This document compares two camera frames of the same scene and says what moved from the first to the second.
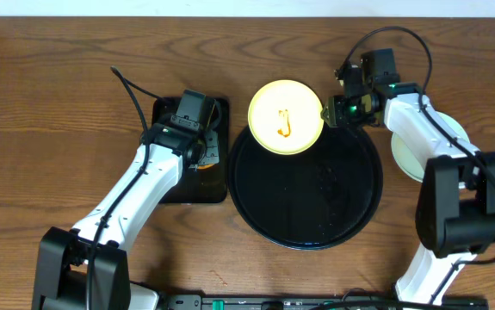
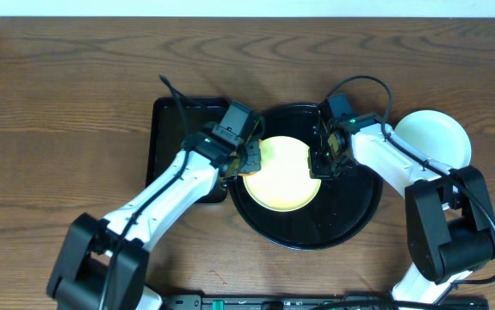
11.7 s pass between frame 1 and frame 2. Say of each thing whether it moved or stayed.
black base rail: stayed
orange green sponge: moved
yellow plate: moved
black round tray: stayed
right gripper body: moved
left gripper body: moved
